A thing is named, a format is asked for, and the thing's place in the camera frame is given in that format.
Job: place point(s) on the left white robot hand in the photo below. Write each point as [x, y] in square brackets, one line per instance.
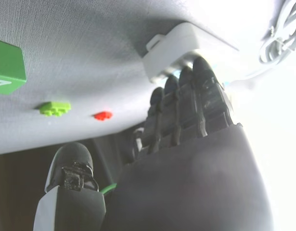
[186, 180]

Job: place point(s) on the white power strip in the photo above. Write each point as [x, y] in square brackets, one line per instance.
[176, 41]

